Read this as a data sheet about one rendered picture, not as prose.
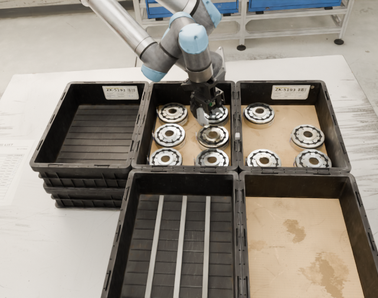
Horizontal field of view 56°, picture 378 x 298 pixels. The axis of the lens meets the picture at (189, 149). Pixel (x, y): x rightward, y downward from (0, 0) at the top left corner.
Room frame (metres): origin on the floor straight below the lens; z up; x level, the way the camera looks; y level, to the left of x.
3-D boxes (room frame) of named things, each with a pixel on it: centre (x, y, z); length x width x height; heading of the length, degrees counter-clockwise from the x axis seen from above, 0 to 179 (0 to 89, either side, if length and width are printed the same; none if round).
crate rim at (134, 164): (0.81, -0.01, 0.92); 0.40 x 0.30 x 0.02; 173
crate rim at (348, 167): (0.78, -0.30, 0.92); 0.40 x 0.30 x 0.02; 173
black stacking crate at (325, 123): (0.78, -0.30, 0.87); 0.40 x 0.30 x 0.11; 173
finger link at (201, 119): (0.86, -0.05, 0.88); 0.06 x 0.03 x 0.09; 37
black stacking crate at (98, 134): (0.85, 0.29, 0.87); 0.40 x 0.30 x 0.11; 173
